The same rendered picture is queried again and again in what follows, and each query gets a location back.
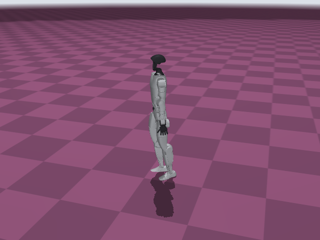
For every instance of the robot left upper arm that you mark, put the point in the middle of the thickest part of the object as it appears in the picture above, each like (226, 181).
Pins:
(161, 84)

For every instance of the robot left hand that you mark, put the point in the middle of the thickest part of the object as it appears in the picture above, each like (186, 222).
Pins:
(163, 129)

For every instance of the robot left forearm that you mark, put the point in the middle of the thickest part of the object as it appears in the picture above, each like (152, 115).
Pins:
(161, 109)

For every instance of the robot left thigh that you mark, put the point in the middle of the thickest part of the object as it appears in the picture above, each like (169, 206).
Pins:
(162, 139)

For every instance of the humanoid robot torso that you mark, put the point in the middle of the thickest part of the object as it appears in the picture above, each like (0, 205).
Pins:
(155, 93)

